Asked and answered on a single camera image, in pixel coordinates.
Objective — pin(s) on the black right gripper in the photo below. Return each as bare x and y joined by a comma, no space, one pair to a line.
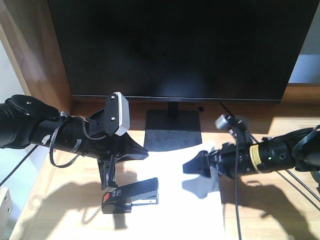
230,161

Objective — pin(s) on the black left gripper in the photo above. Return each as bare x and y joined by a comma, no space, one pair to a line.
87,137

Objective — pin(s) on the black stapler with orange tab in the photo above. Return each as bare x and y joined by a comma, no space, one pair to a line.
121,200

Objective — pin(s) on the white paper sheet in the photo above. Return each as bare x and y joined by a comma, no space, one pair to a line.
189,205

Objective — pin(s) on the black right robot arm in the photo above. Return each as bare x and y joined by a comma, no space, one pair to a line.
299,149

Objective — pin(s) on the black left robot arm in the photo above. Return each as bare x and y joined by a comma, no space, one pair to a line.
25,120

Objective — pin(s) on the black computer monitor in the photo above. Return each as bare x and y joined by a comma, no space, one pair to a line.
181,50

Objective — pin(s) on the wooden shelf unit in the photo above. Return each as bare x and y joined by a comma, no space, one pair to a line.
29,39

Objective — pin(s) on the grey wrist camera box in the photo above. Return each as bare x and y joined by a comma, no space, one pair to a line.
224,122
116,120

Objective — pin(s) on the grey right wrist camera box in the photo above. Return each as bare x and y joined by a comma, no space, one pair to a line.
224,122

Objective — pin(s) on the grey desk cable grommet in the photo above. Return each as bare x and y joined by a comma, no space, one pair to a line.
243,120

